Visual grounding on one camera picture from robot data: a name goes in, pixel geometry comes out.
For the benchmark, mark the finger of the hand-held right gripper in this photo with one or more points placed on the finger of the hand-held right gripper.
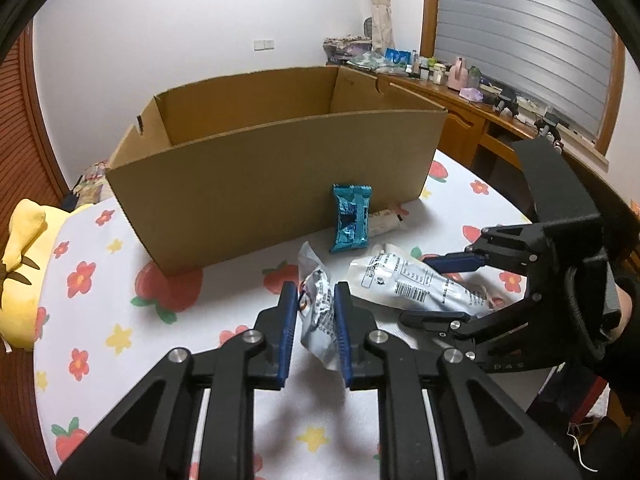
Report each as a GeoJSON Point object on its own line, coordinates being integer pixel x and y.
{"type": "Point", "coordinates": [435, 321]}
{"type": "Point", "coordinates": [452, 262]}

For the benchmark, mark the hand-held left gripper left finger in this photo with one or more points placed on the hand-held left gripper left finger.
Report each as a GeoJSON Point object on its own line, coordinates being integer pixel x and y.
{"type": "Point", "coordinates": [287, 330]}

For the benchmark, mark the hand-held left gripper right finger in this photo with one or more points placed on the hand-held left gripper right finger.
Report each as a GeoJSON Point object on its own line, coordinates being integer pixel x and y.
{"type": "Point", "coordinates": [345, 330]}

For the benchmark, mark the silver grey snack packet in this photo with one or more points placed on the silver grey snack packet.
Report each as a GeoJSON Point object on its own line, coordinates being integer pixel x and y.
{"type": "Point", "coordinates": [320, 310]}

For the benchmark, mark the large white snack packet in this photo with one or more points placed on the large white snack packet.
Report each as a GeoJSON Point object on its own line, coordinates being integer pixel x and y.
{"type": "Point", "coordinates": [420, 285]}

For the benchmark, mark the cardboard box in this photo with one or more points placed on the cardboard box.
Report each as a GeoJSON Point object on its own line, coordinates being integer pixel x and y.
{"type": "Point", "coordinates": [270, 185]}

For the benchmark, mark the person's right hand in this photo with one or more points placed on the person's right hand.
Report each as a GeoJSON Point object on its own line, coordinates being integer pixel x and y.
{"type": "Point", "coordinates": [629, 312]}

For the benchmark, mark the small white tube packet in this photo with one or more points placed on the small white tube packet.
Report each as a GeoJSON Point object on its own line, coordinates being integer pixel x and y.
{"type": "Point", "coordinates": [385, 221]}

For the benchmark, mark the teal foil snack packet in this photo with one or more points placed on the teal foil snack packet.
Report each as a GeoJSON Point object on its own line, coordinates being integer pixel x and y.
{"type": "Point", "coordinates": [351, 220]}

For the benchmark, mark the wooden desk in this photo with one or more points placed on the wooden desk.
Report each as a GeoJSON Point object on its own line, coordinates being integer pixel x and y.
{"type": "Point", "coordinates": [465, 125]}

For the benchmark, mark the white floral strawberry tablecloth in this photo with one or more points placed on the white floral strawberry tablecloth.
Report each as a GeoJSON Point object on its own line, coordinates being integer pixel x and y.
{"type": "Point", "coordinates": [150, 350]}

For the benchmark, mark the purple cloth pouch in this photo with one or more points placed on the purple cloth pouch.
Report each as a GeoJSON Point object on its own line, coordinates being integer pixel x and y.
{"type": "Point", "coordinates": [471, 94]}

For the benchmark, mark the person's dark clothing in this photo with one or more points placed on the person's dark clothing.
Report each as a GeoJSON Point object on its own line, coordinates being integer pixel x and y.
{"type": "Point", "coordinates": [610, 425]}

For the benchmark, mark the group of small bottles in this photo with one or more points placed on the group of small bottles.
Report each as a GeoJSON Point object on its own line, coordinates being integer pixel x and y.
{"type": "Point", "coordinates": [425, 66]}

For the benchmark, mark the grey window blind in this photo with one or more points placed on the grey window blind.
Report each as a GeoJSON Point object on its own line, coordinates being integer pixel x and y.
{"type": "Point", "coordinates": [525, 35]}

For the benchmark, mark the pile of printed packets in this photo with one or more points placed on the pile of printed packets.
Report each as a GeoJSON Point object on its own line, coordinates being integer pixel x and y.
{"type": "Point", "coordinates": [350, 51]}

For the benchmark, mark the patterned cloth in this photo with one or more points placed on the patterned cloth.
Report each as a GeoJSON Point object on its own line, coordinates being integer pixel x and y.
{"type": "Point", "coordinates": [91, 180]}

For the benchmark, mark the yellow plush toy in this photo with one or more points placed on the yellow plush toy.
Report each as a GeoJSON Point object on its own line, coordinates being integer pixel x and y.
{"type": "Point", "coordinates": [30, 270]}

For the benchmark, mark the beige curtain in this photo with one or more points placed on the beige curtain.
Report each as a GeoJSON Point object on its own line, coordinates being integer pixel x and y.
{"type": "Point", "coordinates": [380, 5]}

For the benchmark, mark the brown slatted wooden door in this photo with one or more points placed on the brown slatted wooden door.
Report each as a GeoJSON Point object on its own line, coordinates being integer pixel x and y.
{"type": "Point", "coordinates": [30, 120]}

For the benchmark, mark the white wall socket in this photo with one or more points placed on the white wall socket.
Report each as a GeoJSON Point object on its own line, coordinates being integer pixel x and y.
{"type": "Point", "coordinates": [264, 44]}

